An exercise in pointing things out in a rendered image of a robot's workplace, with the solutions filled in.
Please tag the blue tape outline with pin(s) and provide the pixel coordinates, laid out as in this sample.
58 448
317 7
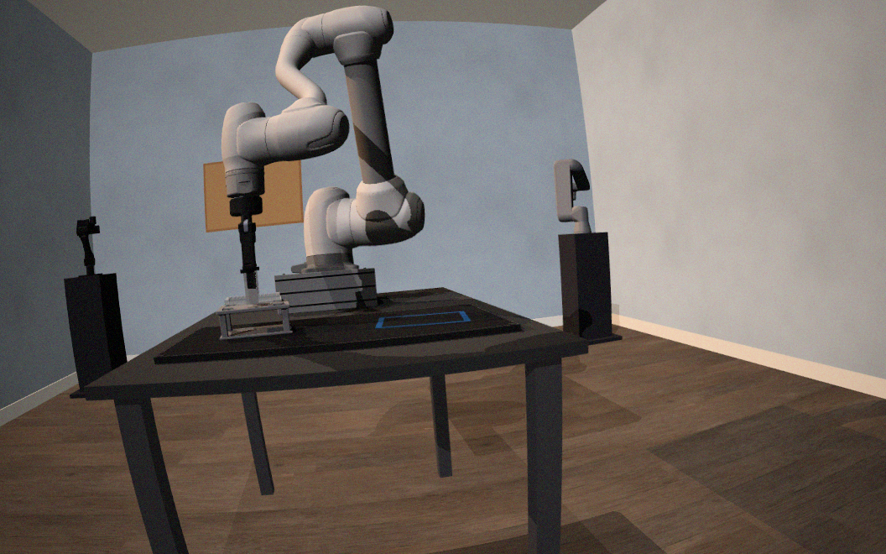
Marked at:
463 314

